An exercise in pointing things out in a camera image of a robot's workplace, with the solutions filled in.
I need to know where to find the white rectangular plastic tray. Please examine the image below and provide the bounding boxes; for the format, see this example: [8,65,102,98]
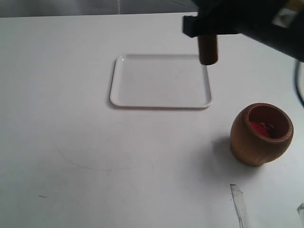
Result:
[109,54,212,110]

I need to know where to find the grey backdrop curtain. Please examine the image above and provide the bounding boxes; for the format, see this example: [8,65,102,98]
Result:
[0,0,304,19]

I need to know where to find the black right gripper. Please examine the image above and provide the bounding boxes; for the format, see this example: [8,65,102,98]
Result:
[182,0,304,62]

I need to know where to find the clear tape strip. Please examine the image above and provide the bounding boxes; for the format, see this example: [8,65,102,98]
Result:
[230,184,252,228]

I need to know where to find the brown wooden mortar bowl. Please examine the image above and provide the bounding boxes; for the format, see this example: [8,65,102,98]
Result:
[230,103,294,167]

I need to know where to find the red object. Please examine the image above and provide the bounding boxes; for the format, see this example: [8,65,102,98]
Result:
[250,121,273,138]

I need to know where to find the brown wooden pestle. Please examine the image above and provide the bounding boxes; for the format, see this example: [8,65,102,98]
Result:
[198,35,218,66]

